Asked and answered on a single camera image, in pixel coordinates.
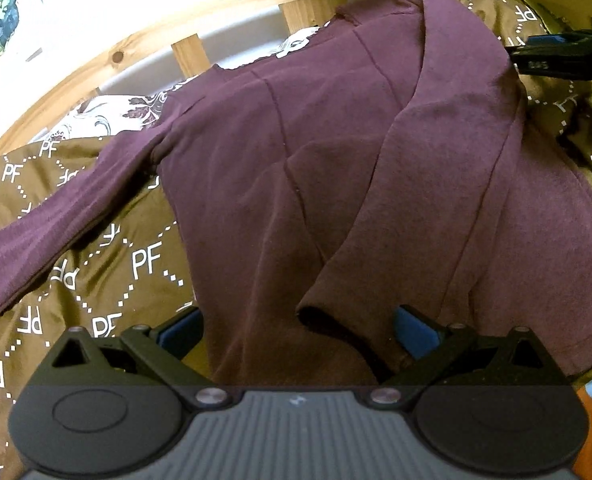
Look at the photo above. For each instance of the maroon long sleeve shirt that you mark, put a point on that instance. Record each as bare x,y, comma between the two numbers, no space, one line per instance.
387,162

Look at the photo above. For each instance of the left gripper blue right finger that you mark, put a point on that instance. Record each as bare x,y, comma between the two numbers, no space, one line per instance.
425,339

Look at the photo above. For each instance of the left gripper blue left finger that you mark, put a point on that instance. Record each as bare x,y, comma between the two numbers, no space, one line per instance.
177,337

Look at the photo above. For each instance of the white floral bed sheet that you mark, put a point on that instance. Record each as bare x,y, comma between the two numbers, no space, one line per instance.
105,115

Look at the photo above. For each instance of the wooden bed frame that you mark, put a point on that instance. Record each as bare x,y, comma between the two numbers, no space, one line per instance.
176,30

